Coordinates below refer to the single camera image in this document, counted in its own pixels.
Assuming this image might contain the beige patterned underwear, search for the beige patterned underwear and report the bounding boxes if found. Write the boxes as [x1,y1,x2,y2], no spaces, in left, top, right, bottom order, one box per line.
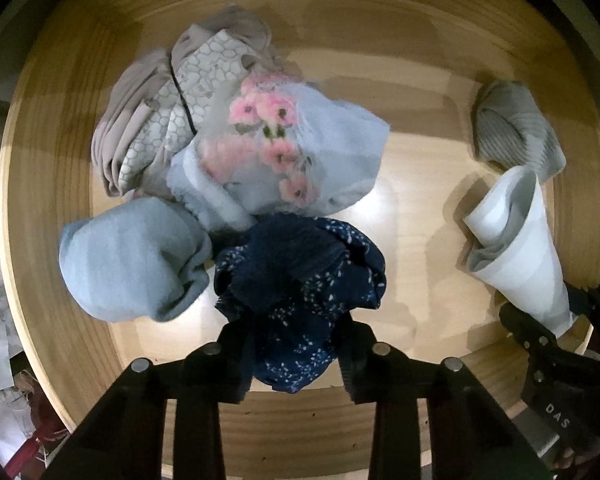
[91,6,301,200]

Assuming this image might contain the light blue underwear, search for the light blue underwear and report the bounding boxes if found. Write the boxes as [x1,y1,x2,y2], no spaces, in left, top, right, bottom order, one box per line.
[58,196,214,323]

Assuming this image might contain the pink floral white sock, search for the pink floral white sock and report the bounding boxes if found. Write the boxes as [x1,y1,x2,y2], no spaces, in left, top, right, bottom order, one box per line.
[167,72,392,233]

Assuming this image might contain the white underwear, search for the white underwear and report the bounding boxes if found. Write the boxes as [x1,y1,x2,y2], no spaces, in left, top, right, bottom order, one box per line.
[461,166,578,338]

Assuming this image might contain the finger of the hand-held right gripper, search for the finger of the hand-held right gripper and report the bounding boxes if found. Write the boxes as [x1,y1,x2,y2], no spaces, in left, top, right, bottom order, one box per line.
[500,302,561,356]
[565,284,600,331]

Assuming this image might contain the round wooden bowl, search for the round wooden bowl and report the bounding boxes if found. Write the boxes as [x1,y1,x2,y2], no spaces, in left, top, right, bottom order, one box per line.
[0,0,600,480]

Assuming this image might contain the grey ribbed underwear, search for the grey ribbed underwear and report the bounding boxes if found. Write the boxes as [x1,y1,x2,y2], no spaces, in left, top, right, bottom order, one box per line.
[471,80,567,185]

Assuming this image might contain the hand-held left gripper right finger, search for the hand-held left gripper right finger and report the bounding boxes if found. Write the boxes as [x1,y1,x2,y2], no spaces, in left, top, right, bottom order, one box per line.
[337,320,551,480]

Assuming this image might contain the white crumpled cloth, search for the white crumpled cloth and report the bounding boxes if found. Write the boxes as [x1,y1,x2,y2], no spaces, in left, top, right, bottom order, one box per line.
[0,165,56,466]

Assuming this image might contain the navy dotted underwear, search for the navy dotted underwear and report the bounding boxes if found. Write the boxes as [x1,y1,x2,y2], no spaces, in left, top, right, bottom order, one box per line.
[212,212,387,395]

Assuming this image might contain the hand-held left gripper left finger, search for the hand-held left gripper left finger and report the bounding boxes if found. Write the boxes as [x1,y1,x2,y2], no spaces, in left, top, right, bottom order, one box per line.
[42,322,254,480]

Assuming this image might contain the person's right hand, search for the person's right hand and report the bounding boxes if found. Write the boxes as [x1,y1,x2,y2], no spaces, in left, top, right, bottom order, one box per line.
[552,447,596,471]

